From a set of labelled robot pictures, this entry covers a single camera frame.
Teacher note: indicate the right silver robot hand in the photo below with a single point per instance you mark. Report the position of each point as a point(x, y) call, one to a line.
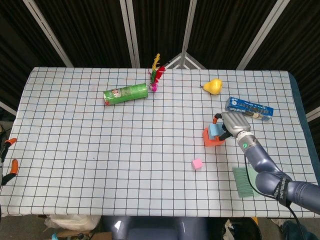
point(236, 123)

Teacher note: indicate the small pink cube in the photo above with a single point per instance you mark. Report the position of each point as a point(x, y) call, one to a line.
point(197, 164)

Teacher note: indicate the checked white tablecloth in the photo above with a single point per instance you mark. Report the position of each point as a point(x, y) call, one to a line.
point(75, 150)

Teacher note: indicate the brown cardboard box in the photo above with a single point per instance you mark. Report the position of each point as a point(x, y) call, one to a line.
point(100, 236)

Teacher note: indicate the green hand brush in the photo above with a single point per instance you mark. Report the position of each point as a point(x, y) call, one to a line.
point(242, 182)

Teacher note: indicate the black folding screen panel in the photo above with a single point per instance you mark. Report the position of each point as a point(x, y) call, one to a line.
point(15, 50)
point(87, 30)
point(300, 50)
point(225, 30)
point(160, 25)

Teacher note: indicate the light blue cube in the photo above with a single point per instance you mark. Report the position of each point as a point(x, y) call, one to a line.
point(214, 130)

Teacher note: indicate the green chip can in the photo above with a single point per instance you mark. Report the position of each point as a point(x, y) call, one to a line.
point(126, 93)

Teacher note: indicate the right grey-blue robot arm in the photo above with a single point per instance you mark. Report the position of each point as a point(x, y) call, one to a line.
point(262, 157)

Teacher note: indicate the black trash bin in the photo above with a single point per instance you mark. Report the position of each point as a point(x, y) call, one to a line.
point(240, 231)

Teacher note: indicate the yellow toy pear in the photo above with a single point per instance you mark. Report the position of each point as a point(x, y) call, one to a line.
point(212, 86)

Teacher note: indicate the orange cube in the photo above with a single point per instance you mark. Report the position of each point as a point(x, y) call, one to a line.
point(208, 143)

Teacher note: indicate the white plastic bag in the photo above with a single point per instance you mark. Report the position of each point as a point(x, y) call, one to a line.
point(72, 221)

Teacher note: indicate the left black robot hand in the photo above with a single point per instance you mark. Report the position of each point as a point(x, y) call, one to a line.
point(14, 167)

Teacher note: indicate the white triangular metal frame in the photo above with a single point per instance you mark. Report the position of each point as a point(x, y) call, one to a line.
point(183, 58)

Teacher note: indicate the blue cookie box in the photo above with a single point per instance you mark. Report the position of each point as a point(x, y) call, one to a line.
point(250, 106)

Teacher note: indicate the blue denim cloth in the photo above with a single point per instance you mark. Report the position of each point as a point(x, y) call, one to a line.
point(290, 231)

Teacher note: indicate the colourful feather shuttlecock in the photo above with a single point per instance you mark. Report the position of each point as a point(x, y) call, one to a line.
point(155, 76)

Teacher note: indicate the grey-blue robot torso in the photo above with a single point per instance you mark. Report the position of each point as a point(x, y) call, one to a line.
point(150, 228)

